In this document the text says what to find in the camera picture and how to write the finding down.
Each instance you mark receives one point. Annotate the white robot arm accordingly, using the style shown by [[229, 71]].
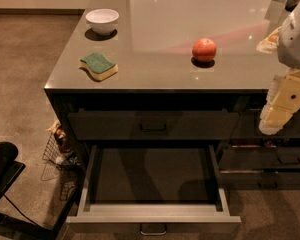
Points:
[[285, 41]]

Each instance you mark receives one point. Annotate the right dark drawer stack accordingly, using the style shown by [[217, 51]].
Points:
[[252, 160]]

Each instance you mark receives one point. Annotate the black chair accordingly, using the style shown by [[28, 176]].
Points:
[[10, 169]]

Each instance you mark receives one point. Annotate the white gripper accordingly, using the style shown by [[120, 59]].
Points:
[[296, 42]]

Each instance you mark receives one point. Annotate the wire basket with items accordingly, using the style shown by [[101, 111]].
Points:
[[58, 149]]

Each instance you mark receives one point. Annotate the green and yellow sponge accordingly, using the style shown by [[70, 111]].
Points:
[[98, 67]]

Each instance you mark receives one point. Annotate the open grey middle drawer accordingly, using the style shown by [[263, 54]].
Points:
[[153, 192]]

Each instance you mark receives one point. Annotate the red apple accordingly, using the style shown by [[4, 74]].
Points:
[[204, 50]]

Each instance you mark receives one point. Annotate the white ceramic bowl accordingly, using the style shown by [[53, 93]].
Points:
[[102, 21]]

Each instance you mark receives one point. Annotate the dark drawer cabinet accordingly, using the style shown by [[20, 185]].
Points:
[[152, 46]]

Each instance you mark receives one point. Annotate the closed dark top drawer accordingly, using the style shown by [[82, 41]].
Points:
[[152, 125]]

